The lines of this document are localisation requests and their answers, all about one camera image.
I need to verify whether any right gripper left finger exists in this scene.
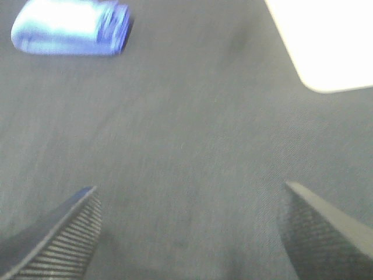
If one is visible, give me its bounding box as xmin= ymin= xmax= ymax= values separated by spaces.
xmin=1 ymin=186 xmax=102 ymax=279

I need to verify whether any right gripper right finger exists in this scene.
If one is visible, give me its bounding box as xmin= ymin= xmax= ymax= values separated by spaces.
xmin=277 ymin=181 xmax=372 ymax=279

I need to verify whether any blue microfiber towel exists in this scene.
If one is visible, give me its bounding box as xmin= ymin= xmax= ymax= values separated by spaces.
xmin=10 ymin=1 xmax=130 ymax=55

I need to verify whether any white plastic storage crate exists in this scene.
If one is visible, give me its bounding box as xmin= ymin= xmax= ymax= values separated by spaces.
xmin=265 ymin=1 xmax=372 ymax=94

